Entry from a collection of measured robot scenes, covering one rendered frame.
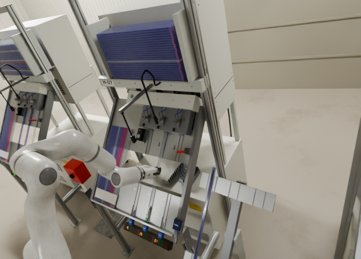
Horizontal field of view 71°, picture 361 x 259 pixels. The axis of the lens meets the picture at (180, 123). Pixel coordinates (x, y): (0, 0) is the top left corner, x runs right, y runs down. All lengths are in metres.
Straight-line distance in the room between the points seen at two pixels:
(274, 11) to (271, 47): 0.44
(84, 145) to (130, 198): 0.67
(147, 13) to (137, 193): 1.03
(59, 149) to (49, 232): 0.31
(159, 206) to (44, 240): 0.63
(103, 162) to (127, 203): 0.57
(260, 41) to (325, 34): 0.75
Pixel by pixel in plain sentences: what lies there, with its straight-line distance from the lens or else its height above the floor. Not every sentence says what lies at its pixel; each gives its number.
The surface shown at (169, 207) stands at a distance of 1.46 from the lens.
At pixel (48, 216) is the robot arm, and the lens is 1.08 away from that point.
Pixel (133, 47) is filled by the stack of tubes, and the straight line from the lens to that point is 1.39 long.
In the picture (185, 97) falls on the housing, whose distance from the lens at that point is 1.38.
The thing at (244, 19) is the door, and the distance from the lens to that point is 3.64.
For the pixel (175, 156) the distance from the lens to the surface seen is 1.44.
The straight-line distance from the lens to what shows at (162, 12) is 1.44.
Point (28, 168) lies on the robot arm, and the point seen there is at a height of 1.47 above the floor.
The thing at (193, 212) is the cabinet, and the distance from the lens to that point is 1.84.
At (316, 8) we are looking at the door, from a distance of 3.54.
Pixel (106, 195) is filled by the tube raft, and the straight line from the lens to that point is 1.76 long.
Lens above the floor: 1.91
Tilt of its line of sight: 33 degrees down
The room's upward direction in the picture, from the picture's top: 16 degrees counter-clockwise
